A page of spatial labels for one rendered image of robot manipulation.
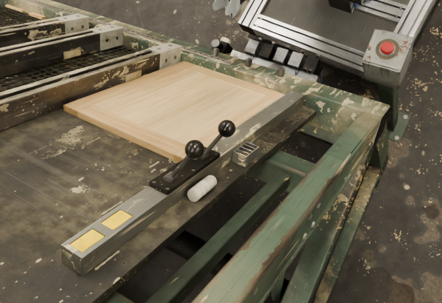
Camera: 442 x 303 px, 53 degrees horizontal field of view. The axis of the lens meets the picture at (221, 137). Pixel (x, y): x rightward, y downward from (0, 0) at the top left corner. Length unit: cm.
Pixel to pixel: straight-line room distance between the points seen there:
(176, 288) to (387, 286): 157
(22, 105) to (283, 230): 73
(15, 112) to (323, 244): 99
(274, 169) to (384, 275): 120
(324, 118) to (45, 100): 85
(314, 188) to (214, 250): 25
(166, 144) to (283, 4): 149
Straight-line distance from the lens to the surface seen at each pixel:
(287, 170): 119
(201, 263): 88
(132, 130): 115
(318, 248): 150
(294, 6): 242
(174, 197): 91
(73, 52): 169
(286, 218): 86
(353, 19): 233
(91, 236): 79
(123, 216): 83
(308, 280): 152
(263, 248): 78
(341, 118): 145
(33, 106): 125
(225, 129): 92
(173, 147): 109
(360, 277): 229
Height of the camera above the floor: 228
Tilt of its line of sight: 65 degrees down
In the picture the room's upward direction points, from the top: 58 degrees counter-clockwise
